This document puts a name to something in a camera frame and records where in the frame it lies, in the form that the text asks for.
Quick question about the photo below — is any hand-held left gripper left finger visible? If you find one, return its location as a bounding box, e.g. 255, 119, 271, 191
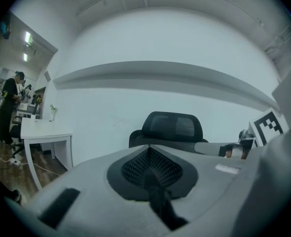
4, 144, 172, 237

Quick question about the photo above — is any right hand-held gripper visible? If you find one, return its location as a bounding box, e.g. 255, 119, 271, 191
194, 55, 291, 237

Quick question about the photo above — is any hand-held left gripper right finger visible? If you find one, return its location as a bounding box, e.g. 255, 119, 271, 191
149, 144, 245, 237

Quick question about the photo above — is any black mesh office chair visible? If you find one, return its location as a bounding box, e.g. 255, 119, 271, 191
128, 111, 209, 155

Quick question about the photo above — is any black swivel chair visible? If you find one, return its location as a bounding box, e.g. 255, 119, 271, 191
9, 115, 25, 158

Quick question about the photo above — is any black shoe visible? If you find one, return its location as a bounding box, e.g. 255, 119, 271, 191
3, 189, 22, 206

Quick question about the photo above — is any white desk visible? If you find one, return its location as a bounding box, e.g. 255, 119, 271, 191
20, 117, 74, 192

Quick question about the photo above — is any white vase with flowers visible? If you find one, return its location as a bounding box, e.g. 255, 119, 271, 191
49, 104, 58, 122

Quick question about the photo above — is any white floor cable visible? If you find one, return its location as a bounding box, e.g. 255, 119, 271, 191
0, 154, 62, 176

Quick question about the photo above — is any white cable tray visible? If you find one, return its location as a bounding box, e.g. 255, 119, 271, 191
263, 25, 291, 58

